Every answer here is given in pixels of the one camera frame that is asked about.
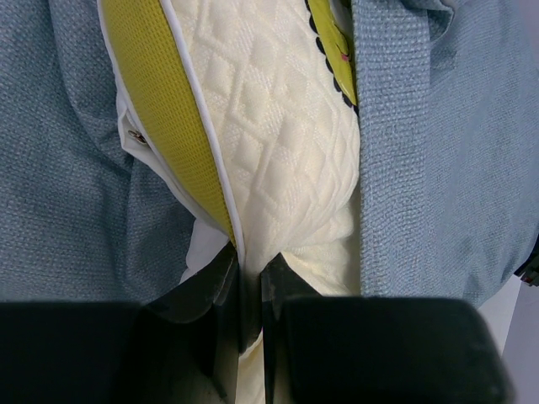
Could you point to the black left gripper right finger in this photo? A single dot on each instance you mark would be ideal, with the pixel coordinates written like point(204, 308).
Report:
point(333, 349)

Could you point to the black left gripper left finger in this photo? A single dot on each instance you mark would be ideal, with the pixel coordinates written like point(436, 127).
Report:
point(181, 348)

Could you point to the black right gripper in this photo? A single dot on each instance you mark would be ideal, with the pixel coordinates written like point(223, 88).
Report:
point(528, 272)

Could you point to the blue striped pillowcase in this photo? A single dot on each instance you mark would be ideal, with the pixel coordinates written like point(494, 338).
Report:
point(449, 157)

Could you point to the cream yellow quilted pillow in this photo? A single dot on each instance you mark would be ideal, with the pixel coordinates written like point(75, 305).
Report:
point(247, 110)

